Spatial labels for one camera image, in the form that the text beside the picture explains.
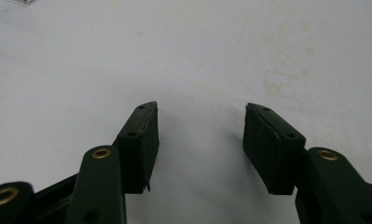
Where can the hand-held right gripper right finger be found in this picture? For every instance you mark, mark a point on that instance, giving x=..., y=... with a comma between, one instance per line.
x=277, y=149

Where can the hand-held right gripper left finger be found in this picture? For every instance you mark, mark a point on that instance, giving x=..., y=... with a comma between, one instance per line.
x=137, y=149

